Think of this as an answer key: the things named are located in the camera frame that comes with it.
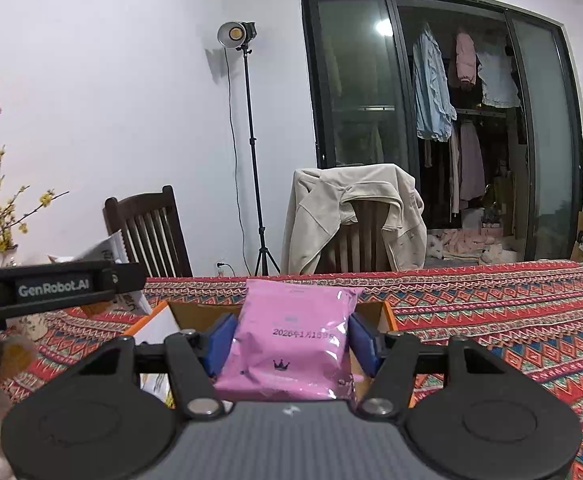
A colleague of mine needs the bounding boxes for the light blue hanging shirt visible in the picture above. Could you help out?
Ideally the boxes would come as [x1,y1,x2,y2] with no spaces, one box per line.
[412,27,457,142]

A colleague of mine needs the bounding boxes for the beige jacket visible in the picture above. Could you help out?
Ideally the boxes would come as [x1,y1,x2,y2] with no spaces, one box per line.
[281,163,427,274]

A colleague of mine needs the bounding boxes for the red pumpkin print cardboard box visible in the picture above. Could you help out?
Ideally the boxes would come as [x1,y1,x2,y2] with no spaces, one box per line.
[121,299,415,409]

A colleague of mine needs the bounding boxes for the white floral vase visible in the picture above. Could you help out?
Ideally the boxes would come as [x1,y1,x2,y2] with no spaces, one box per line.
[0,252,48,344]

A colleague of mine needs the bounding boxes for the dark wooden chair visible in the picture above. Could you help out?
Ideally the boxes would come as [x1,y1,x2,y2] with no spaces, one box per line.
[102,184,194,279]

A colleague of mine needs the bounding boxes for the mauve hanging garment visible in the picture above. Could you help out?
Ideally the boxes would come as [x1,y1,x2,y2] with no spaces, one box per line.
[448,119,487,214]

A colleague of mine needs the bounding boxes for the pink hanging garment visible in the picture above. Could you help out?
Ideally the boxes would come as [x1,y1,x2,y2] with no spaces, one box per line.
[453,32,477,92]

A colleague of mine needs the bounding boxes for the white hanging top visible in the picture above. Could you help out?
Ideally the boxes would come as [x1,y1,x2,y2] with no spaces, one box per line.
[476,42,521,109]

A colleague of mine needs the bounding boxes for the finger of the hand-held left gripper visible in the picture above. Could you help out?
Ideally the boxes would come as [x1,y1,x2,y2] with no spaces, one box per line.
[112,261,146,297]

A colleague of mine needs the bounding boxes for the pink snack packet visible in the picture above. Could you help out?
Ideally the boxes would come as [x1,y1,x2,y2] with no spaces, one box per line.
[212,278,365,404]

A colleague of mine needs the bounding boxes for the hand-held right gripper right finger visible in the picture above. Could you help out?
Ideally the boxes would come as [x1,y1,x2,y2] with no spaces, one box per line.
[347,312,505,421]

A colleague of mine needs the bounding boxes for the black power cable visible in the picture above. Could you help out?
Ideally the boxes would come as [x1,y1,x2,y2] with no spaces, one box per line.
[224,49,253,277]

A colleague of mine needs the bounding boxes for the pile of clothes on floor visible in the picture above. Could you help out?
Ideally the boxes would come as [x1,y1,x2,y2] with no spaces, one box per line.
[426,229,521,264]

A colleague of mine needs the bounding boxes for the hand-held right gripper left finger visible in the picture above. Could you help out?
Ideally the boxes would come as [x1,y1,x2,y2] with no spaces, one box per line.
[78,312,238,419]

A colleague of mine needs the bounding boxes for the wooden chair under jacket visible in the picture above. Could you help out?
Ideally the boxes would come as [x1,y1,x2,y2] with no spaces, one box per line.
[316,199,393,274]

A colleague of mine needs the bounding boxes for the studio light on tripod stand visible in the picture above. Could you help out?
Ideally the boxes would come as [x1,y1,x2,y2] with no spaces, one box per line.
[217,20,282,277]

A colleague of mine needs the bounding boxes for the white snack packet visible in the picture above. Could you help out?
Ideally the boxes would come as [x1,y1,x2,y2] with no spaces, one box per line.
[48,231,153,317]

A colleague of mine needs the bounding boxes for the person's left hand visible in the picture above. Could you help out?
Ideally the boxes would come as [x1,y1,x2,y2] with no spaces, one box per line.
[0,334,38,407]

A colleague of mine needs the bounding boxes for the black framed sliding glass door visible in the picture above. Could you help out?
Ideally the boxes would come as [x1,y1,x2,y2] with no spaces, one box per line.
[298,0,583,264]

